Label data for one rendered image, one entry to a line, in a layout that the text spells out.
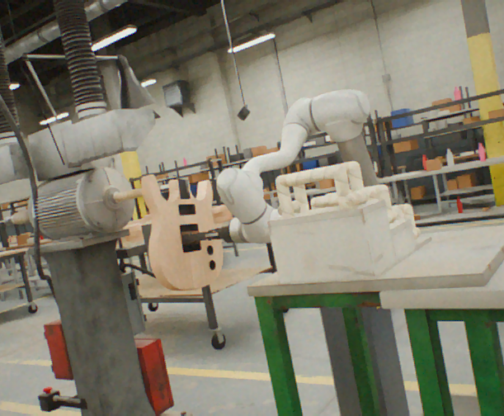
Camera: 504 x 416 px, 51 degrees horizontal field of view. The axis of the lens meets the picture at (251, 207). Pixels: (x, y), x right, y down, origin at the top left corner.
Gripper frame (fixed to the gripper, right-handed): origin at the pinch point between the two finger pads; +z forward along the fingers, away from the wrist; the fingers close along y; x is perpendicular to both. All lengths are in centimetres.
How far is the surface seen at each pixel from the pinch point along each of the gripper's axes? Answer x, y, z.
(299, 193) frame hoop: 7, -18, -57
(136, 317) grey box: -30, 13, 50
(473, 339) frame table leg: -31, -22, -97
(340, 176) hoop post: 9, -27, -74
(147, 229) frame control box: 6.1, 13.0, 35.6
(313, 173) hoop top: 11, -27, -67
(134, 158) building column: 201, 675, 746
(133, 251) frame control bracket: -2.0, 7.1, 39.2
